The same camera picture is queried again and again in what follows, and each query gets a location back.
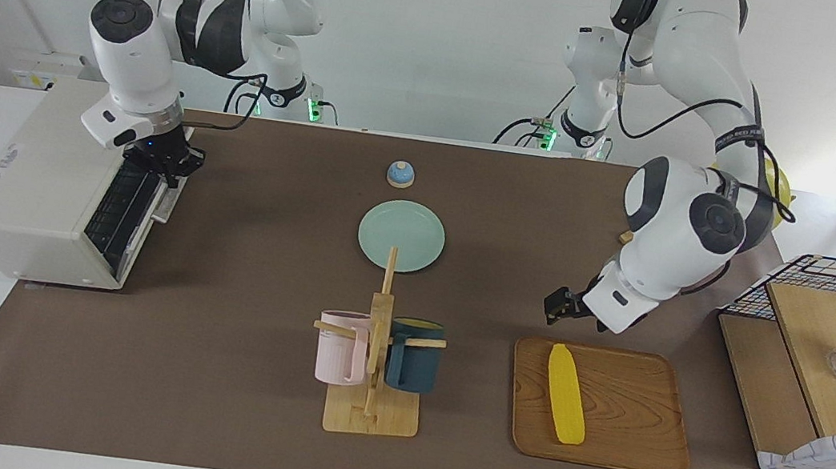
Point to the wooden step shelf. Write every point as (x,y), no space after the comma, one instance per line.
(807,342)

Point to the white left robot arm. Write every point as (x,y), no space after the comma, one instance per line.
(675,244)

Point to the dark blue mug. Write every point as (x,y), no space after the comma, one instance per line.
(414,359)

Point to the wooden mug tree stand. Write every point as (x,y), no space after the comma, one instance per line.
(370,414)

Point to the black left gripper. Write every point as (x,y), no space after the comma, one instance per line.
(585,305)

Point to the beige toaster oven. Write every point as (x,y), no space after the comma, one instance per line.
(39,168)

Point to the pink mug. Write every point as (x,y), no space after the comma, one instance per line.
(340,349)

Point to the yellow corn cob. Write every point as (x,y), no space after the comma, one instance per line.
(566,395)

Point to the light green plate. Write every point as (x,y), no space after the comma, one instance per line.
(414,230)

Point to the glass oven door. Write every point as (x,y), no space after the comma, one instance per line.
(121,220)

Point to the yellow plate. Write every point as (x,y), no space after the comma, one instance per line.
(781,185)

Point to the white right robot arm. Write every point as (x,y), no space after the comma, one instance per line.
(130,59)

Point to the brown wooden tray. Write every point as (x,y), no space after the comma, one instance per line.
(628,416)

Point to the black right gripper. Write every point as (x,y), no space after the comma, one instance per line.
(162,152)

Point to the brown table mat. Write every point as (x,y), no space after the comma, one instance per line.
(206,368)

